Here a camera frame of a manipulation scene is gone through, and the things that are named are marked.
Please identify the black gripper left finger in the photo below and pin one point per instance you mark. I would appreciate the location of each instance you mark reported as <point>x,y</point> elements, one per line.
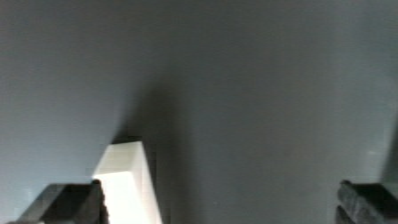
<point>70,204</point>

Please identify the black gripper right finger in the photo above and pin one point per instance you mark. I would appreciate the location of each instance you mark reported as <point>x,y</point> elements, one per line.
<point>369,204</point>

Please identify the white table leg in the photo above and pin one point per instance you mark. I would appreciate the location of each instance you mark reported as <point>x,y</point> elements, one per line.
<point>127,183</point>

